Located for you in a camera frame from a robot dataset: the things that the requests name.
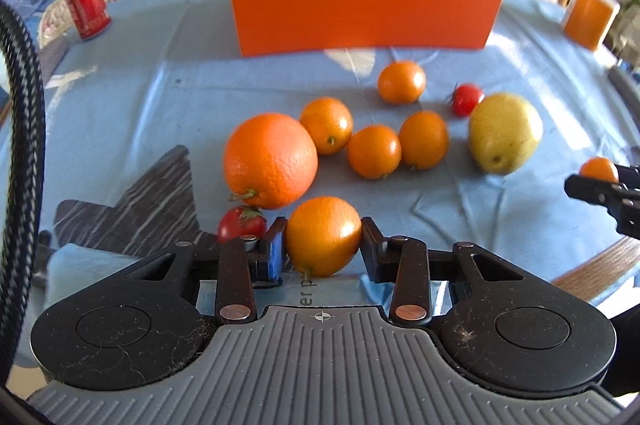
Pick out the blue tablecloth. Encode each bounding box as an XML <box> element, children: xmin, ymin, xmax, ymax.
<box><xmin>0</xmin><ymin>0</ymin><xmax>640</xmax><ymax>371</ymax></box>

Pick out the red soda can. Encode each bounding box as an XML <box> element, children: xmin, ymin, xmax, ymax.
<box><xmin>65</xmin><ymin>0</ymin><xmax>112</xmax><ymax>40</ymax></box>

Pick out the black braided cable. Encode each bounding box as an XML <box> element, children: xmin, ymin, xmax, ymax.
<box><xmin>0</xmin><ymin>0</ymin><xmax>48</xmax><ymax>386</ymax></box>

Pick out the red cherry tomato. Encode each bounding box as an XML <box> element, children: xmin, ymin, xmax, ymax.
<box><xmin>217</xmin><ymin>205</ymin><xmax>267</xmax><ymax>243</ymax></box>
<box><xmin>450</xmin><ymin>82</ymin><xmax>485</xmax><ymax>117</ymax></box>

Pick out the orange cup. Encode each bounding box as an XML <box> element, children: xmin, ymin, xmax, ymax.
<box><xmin>561</xmin><ymin>0</ymin><xmax>620</xmax><ymax>52</ymax></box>

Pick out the large orange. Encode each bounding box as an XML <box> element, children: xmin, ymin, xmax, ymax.
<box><xmin>222</xmin><ymin>113</ymin><xmax>318</xmax><ymax>209</ymax></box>

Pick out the small orange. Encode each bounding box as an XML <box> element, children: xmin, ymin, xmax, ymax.
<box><xmin>285</xmin><ymin>196</ymin><xmax>362</xmax><ymax>279</ymax></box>

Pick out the mandarin with stem dot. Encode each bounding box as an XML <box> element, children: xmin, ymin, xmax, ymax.
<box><xmin>299</xmin><ymin>96</ymin><xmax>354</xmax><ymax>155</ymax></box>

